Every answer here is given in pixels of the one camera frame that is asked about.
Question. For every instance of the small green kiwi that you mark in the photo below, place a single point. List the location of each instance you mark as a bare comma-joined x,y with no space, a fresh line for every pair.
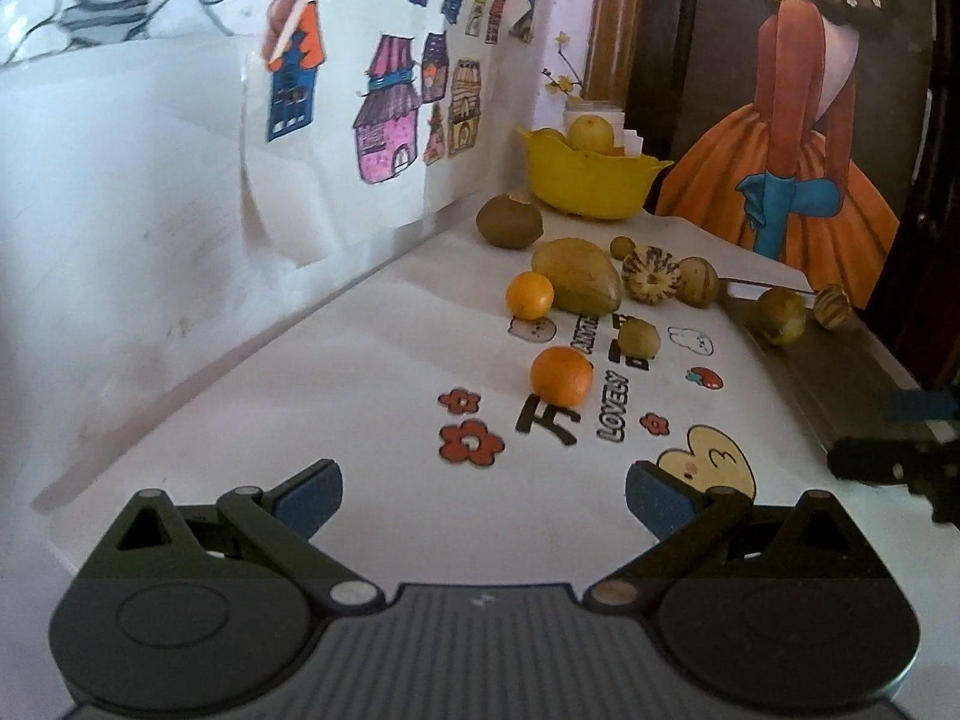
639,337

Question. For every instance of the olive yellow mango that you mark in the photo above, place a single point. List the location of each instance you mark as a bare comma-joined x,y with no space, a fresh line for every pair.
577,277

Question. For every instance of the brown wooden post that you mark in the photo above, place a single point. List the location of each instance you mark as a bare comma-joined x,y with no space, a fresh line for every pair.
611,15

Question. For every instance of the large orange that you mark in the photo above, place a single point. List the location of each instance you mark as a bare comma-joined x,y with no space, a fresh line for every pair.
561,376

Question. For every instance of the small striped fruit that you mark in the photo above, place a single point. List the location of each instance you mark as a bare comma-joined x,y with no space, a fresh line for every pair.
832,306

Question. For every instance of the small round brown fruit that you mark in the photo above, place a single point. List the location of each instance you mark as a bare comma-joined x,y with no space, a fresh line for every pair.
621,247

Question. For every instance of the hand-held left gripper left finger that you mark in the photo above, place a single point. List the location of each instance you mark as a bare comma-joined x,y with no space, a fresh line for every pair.
311,491

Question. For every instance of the small orange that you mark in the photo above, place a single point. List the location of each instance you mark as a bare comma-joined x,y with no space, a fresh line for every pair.
529,295

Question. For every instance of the wall poster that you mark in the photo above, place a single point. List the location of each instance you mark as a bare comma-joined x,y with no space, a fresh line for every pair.
787,90

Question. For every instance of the yellow pear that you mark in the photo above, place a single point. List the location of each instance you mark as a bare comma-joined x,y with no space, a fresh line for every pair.
590,133

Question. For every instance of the brown passion fruit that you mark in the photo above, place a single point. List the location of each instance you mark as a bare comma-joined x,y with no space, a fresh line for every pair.
697,281

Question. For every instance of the striped round melon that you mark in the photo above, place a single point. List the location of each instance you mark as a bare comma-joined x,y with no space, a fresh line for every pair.
651,276

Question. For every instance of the olive round fruit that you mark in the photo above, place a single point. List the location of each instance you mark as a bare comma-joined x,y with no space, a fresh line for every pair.
780,315

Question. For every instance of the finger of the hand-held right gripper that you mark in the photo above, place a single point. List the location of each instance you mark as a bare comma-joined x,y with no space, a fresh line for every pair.
892,461
926,406

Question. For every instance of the yellow plastic bowl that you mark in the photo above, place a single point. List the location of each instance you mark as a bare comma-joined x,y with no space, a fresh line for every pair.
585,180

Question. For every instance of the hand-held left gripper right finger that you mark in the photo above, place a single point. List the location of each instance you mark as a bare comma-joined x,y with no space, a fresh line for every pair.
652,502

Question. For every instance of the brown kiwi with sticker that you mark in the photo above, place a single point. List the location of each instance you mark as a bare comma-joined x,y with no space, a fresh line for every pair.
510,223

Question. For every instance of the paper with house drawings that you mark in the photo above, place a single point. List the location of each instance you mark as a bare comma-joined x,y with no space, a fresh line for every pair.
375,127

